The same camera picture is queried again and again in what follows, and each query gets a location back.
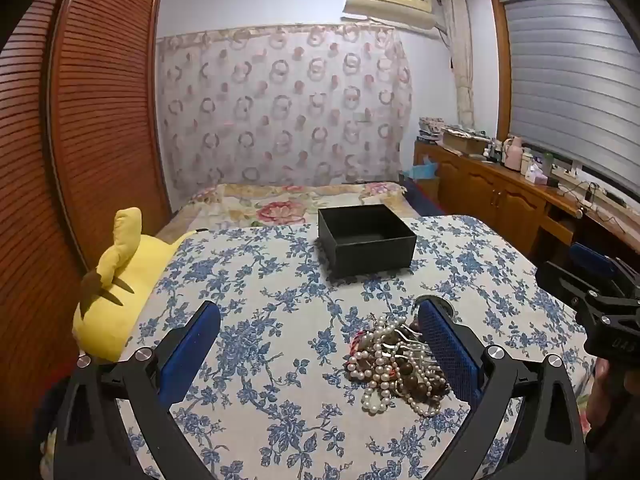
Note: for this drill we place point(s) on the pink floral bedspread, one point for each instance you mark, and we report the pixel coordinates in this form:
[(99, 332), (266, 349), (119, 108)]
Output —
[(280, 210)]

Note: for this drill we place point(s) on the pink kettle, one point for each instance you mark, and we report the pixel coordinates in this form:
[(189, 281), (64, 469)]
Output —
[(512, 152)]

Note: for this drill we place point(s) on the white jar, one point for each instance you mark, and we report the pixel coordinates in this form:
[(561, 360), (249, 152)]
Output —
[(526, 164)]

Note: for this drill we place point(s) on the long wooden cabinet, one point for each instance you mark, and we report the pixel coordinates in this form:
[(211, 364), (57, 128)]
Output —
[(505, 200)]

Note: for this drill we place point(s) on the blue plastic bag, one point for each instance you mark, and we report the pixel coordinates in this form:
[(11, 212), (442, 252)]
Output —
[(425, 169)]

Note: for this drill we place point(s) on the cream lace curtain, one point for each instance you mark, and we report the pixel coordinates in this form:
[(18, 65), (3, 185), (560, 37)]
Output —
[(460, 60)]

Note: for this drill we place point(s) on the wooden window frame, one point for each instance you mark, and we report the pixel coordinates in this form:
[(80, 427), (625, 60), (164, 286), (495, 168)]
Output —
[(502, 70)]

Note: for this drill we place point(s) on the cream wall air conditioner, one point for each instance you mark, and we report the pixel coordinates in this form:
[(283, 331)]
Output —
[(390, 2)]

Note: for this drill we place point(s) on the cardboard box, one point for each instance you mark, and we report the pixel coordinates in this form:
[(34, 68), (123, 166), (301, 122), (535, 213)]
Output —
[(465, 142)]

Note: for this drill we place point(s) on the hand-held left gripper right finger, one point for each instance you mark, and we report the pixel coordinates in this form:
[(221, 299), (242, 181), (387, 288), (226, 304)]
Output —
[(447, 352)]

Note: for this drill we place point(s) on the stack of folded cloths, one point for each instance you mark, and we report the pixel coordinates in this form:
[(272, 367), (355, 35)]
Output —
[(430, 130)]

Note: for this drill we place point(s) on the silver bangle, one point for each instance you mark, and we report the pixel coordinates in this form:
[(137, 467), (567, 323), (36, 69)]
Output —
[(416, 305)]

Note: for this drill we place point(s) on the grey window blind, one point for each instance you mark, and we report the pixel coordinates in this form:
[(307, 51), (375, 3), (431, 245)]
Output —
[(570, 75)]

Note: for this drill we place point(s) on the wooden louvred wardrobe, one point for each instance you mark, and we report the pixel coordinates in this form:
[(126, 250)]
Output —
[(95, 135)]

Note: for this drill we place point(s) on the yellow plush toy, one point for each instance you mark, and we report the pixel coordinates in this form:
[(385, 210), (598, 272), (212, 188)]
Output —
[(120, 305)]

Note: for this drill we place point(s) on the tissue box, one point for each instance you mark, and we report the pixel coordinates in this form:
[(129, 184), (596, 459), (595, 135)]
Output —
[(537, 172)]

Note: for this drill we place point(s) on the dark blue blanket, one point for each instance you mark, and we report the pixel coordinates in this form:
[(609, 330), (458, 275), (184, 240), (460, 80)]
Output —
[(420, 195)]

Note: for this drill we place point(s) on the black box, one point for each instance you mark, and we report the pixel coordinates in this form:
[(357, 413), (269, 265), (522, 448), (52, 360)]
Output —
[(367, 242)]

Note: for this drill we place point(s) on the blue floral cloth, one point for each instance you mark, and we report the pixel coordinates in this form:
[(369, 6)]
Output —
[(280, 360)]

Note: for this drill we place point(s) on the person's right hand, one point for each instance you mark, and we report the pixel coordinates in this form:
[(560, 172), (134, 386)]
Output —
[(607, 395)]

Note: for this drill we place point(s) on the green bottle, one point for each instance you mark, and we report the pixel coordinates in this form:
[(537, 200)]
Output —
[(548, 162)]

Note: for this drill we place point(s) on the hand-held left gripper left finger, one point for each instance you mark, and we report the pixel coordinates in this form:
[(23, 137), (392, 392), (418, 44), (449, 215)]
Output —
[(192, 352)]

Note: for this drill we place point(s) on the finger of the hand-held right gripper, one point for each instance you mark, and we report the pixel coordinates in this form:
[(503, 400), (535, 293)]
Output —
[(595, 257), (567, 282)]

